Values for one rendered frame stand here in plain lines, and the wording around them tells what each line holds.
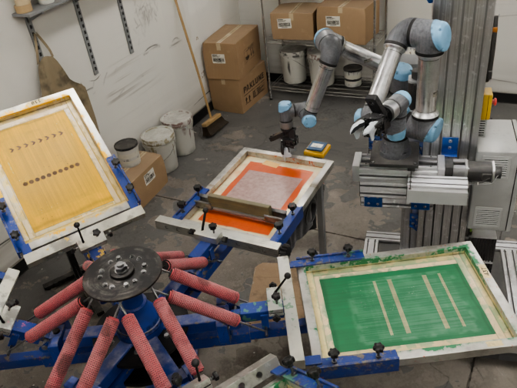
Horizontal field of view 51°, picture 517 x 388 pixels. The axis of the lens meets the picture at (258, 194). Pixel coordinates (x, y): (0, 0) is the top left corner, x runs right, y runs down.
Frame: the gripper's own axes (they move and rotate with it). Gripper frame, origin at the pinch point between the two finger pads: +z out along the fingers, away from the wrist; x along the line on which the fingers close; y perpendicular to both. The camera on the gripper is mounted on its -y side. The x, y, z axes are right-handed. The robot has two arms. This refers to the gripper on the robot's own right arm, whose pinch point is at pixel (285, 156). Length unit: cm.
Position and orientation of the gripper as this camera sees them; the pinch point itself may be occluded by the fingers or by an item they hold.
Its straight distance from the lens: 323.5
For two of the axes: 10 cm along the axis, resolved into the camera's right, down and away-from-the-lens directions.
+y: 8.9, 1.7, -4.2
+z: 1.1, 8.2, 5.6
